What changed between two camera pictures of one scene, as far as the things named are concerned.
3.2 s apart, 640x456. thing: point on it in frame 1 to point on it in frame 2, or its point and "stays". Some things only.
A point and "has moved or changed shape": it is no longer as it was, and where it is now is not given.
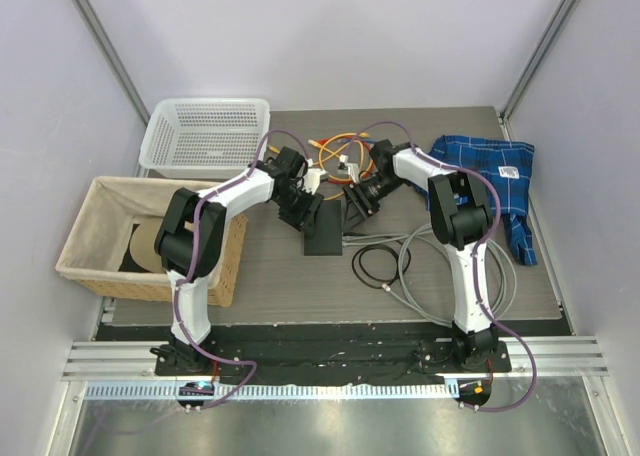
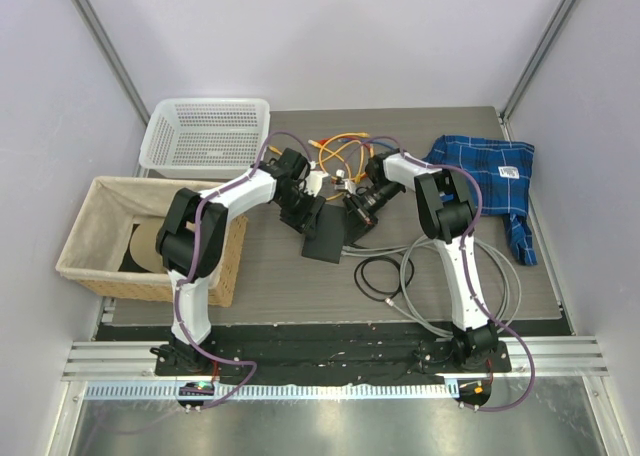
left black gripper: [305, 218] stays
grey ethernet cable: [507, 269] to [372, 250]
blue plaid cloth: [507, 166] stays
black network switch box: [327, 236] stays
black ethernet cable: [373, 247] has moved or changed shape
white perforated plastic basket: [203, 138] stays
